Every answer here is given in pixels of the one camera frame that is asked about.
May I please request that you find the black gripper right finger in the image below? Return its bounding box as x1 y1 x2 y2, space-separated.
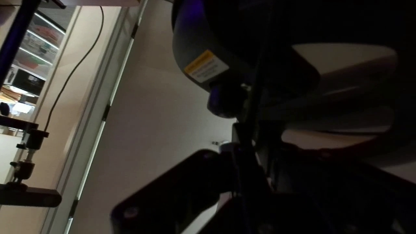
258 129 416 234

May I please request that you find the dark blue pole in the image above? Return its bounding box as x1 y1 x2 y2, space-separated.
0 0 43 89

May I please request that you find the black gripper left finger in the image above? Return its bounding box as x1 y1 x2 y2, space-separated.
110 142 245 234

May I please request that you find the clear plastic drawer unit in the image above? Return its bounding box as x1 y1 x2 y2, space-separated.
0 12 68 120

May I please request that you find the black camera clamp stand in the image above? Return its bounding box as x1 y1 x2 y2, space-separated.
0 114 64 208

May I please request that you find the white door frame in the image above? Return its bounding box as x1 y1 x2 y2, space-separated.
39 0 150 234

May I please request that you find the steel pressure cooker black lid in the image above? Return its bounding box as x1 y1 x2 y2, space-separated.
171 0 416 175

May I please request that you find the thin black wall cable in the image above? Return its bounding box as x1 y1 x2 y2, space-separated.
43 4 107 133

